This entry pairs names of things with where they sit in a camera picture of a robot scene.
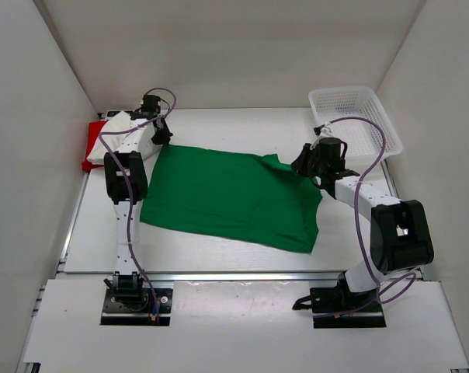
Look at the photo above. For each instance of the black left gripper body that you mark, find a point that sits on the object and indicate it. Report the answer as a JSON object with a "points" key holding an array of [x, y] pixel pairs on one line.
{"points": [[165, 123]]}

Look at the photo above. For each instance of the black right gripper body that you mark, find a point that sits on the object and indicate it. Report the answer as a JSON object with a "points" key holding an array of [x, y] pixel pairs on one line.
{"points": [[315, 167]]}

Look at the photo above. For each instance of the white t shirt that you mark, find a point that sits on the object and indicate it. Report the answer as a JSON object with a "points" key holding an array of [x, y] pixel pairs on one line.
{"points": [[138, 140]]}

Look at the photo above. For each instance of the red t shirt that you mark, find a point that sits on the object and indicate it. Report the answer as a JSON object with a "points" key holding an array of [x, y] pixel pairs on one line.
{"points": [[93, 132]]}

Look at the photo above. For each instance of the green garment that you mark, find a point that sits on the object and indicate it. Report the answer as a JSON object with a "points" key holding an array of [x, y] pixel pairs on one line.
{"points": [[245, 197]]}

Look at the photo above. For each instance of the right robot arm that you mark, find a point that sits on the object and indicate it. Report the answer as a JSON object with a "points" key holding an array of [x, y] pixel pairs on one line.
{"points": [[393, 234]]}

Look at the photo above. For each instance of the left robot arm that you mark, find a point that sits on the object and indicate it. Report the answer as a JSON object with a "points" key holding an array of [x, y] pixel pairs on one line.
{"points": [[127, 187]]}

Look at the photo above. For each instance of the dark card behind red shirt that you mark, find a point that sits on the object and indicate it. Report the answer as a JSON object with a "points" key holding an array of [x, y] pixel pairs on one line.
{"points": [[112, 113]]}

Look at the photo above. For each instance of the white plastic mesh basket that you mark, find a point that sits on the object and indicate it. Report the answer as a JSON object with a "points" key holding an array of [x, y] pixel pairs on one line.
{"points": [[357, 117]]}

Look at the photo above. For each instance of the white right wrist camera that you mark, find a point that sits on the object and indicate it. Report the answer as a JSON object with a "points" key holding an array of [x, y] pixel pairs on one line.
{"points": [[322, 131]]}

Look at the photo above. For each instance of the aluminium rail front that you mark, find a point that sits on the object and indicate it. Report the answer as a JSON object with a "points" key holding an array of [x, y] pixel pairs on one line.
{"points": [[246, 276]]}

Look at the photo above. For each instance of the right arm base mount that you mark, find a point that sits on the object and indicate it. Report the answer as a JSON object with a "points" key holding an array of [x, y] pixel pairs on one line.
{"points": [[339, 308]]}

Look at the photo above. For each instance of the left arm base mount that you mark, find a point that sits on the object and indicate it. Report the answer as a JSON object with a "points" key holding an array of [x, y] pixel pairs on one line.
{"points": [[134, 305]]}

